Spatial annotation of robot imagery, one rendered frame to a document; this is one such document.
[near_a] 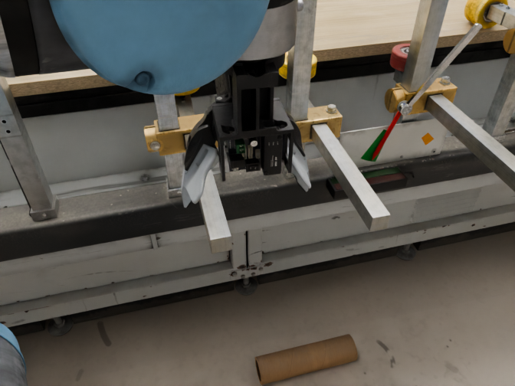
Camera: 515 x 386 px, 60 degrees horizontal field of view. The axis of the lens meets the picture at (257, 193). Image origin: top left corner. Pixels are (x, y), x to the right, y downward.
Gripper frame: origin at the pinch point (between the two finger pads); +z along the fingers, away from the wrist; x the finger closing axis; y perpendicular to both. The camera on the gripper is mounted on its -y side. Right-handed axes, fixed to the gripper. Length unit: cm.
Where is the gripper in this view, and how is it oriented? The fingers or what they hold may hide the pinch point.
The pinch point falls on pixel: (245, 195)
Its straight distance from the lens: 55.1
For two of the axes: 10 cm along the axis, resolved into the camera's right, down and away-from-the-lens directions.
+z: 0.0, 7.6, 6.5
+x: 9.8, -1.3, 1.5
